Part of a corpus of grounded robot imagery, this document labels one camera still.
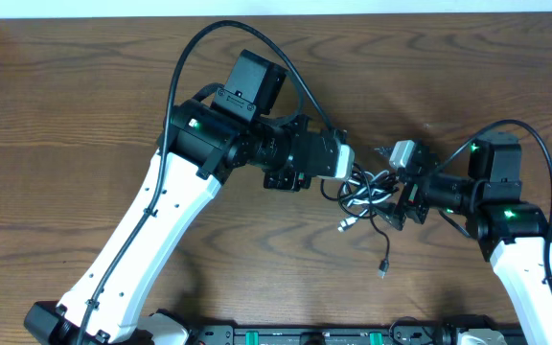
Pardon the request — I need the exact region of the white USB cable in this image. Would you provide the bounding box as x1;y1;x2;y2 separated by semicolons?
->
336;170;400;234

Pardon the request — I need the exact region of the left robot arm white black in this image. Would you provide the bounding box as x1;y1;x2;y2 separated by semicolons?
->
24;51;355;344

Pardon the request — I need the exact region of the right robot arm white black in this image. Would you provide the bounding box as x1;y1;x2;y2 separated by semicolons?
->
379;131;552;344

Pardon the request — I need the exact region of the black mounting rail base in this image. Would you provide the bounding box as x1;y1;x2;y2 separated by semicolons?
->
179;320;526;345

